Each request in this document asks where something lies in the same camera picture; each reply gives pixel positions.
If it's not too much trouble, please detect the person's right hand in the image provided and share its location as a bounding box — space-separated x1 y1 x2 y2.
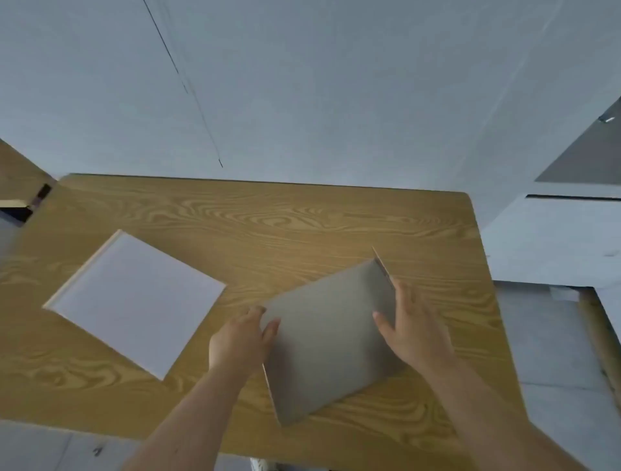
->
372 279 457 376

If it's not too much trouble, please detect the person's left hand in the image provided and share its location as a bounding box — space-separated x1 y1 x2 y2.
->
208 305 282 377

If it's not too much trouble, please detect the grey framed menu stand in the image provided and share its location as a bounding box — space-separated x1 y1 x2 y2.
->
260 246 406 428

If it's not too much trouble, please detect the white paper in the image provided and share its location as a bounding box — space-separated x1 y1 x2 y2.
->
42 229 228 382

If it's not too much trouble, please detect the person's right forearm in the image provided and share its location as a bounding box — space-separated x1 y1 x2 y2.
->
418 356 591 471

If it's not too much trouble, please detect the person's left forearm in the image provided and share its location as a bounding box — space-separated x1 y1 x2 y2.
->
121 361 265 471

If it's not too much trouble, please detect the wooden plank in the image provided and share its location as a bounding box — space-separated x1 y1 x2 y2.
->
577 287 621 408

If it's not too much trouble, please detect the neighbouring wooden table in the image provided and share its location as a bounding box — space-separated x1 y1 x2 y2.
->
0 138 59 225

